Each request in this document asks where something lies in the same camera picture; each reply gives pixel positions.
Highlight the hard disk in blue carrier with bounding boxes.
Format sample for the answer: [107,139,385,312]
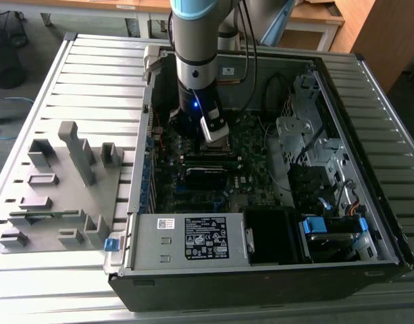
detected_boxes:
[299,215,368,264]

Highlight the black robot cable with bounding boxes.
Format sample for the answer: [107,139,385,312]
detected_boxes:
[239,0,259,111]

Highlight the black PC case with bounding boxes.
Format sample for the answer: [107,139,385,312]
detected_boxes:
[103,43,414,313]

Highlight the blue case latch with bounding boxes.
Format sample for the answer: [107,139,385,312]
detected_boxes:
[104,238,122,253]

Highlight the black wrist camera block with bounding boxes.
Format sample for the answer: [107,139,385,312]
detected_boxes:
[168,107,184,131]

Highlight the black expansion card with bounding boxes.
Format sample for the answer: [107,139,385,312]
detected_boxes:
[184,165,230,192]

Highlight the blue floor cable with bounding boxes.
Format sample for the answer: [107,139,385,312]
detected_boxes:
[0,96,35,141]

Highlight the black wire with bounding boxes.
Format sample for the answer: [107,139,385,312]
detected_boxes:
[334,178,359,212]

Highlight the grey case release latch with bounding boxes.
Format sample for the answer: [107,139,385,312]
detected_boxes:
[143,45,165,82]

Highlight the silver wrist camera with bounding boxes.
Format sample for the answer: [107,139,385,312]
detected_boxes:
[199,107,230,145]

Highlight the grey power supply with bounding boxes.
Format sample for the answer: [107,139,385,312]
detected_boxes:
[125,212,250,271]

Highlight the black cable loop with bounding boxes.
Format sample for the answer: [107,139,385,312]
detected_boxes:
[261,73,292,121]

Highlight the green RAM stick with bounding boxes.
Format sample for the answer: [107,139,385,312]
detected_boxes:
[9,209,81,217]
[182,153,238,163]

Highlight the grey parts rack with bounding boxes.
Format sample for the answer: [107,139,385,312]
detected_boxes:
[0,120,126,254]

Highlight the silver drive cage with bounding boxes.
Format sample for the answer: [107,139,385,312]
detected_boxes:
[275,63,351,169]

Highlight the coloured wire bundle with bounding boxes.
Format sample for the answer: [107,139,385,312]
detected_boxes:
[346,202,366,217]

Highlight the red twisted wire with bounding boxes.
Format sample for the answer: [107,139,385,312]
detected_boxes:
[155,113,165,151]

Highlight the black drive bay bracket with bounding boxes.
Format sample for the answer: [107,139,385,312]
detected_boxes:
[287,163,332,217]

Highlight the chipset heat sink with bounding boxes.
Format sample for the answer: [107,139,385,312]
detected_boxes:
[230,194,250,212]

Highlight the CPU socket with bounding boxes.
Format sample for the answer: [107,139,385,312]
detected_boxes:
[201,133,235,157]

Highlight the green motherboard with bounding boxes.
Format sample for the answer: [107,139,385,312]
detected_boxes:
[147,109,297,214]

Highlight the wooden cabinet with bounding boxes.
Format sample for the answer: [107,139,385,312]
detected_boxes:
[330,0,414,94]

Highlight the wooden desk white frame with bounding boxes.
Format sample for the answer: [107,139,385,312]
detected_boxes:
[0,0,142,26]
[138,0,345,52]

